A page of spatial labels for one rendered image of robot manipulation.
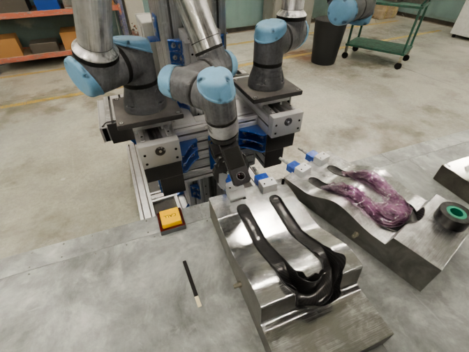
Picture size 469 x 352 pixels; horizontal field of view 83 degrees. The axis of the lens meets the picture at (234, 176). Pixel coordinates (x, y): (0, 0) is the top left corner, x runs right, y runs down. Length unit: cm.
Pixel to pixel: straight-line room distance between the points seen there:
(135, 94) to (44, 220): 156
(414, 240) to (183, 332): 62
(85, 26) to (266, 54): 60
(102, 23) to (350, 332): 90
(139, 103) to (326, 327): 84
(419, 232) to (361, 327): 31
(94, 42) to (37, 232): 168
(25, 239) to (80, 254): 138
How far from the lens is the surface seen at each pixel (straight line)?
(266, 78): 111
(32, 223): 237
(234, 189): 78
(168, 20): 112
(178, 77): 63
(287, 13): 119
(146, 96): 97
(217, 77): 56
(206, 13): 72
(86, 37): 82
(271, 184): 84
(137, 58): 93
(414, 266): 85
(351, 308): 73
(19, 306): 92
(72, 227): 219
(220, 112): 58
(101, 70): 85
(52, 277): 92
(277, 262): 67
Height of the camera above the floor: 149
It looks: 41 degrees down
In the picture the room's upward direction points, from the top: straight up
